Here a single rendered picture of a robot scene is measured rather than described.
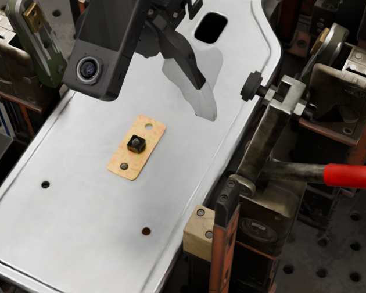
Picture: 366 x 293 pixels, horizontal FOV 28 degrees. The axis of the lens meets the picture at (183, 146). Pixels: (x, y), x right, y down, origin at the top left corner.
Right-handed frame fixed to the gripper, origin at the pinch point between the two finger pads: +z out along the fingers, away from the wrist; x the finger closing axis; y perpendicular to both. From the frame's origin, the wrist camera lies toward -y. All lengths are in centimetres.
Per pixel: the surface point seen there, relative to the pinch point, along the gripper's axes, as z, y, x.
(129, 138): 10.6, 1.0, 4.6
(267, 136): -3.6, -1.0, -14.2
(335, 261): 43.4, 13.0, -18.9
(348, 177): 0.3, 0.5, -21.8
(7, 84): 12.5, 2.7, 24.8
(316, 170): 2.1, 1.0, -18.4
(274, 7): 12.0, 28.8, -1.1
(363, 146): 28.4, 24.0, -17.4
